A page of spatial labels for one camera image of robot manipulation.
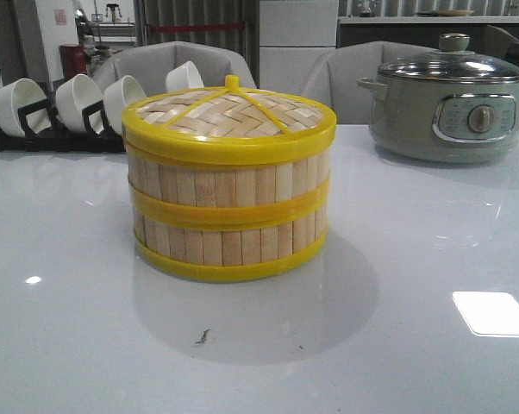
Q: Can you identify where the white bowl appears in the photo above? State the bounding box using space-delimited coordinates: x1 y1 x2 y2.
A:
165 60 203 92
55 73 103 134
0 78 46 137
103 75 147 135

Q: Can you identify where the white refrigerator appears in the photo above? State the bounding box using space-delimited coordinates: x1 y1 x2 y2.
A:
259 1 339 94

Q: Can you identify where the dark kitchen counter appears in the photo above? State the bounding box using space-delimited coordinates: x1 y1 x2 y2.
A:
336 16 519 53

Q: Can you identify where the right grey chair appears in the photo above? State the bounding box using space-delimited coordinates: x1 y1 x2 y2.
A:
299 41 431 124

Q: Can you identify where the black dish rack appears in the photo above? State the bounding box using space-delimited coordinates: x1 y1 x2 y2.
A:
0 98 125 153

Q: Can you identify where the woven bamboo steamer lid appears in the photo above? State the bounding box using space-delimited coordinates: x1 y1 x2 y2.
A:
122 75 336 167

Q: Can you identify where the left grey chair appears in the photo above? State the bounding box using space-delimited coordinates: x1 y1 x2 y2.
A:
91 40 259 94

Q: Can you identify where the bamboo steamer tray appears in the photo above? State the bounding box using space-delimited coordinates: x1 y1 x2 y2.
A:
128 147 329 229
134 205 328 282

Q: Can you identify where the grey chair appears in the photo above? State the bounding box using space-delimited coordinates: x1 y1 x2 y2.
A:
91 40 259 94
299 41 431 124

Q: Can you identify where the red barrier belt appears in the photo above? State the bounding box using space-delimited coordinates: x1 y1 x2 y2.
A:
145 22 246 34

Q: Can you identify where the green electric cooking pot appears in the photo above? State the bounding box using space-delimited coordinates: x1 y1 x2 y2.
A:
358 33 519 163

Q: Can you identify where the red box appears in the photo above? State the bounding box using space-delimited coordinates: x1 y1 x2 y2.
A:
59 44 87 80

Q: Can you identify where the yellow plate on counter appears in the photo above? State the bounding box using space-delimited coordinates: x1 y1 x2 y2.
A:
432 9 474 17

